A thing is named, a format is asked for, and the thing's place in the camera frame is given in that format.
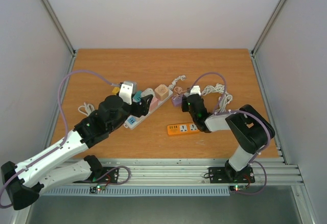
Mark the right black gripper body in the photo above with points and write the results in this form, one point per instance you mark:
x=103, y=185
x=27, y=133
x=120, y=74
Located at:
x=190, y=104

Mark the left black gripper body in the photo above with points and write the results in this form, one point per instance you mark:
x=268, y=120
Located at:
x=138, y=112

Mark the pink cube socket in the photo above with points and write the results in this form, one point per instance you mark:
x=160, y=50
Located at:
x=154, y=104

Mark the white round switch socket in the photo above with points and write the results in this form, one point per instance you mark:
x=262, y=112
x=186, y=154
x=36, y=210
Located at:
x=148, y=91

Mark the peach cube adapter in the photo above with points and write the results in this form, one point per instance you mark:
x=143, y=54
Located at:
x=161, y=92

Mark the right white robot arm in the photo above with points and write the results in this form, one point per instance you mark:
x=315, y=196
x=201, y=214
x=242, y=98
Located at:
x=252, y=132

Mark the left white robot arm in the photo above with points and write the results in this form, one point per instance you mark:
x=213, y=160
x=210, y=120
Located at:
x=20, y=180

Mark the teal power strip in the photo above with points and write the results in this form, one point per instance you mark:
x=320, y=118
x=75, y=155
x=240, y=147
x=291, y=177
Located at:
x=137, y=97

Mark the purple power strip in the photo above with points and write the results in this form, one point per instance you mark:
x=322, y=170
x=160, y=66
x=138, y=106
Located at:
x=177, y=100

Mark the orange power strip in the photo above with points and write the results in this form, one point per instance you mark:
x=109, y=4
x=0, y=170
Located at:
x=182, y=129

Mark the yellow cube adapter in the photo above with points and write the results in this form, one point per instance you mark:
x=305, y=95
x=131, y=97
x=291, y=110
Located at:
x=115, y=90

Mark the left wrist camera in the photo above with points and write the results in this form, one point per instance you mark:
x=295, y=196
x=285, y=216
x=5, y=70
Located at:
x=127, y=90

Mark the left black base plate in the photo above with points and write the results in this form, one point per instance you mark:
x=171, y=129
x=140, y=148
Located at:
x=108, y=174

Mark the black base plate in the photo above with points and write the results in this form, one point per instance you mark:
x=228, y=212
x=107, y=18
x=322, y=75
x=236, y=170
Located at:
x=108, y=174
x=219, y=175

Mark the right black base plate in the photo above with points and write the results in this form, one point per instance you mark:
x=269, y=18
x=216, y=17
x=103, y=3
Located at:
x=219, y=175

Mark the aluminium rail frame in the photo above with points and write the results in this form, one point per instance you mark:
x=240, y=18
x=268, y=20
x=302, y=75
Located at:
x=157, y=159

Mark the grey slotted cable duct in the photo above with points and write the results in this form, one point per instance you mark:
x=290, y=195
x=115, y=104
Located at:
x=138, y=191

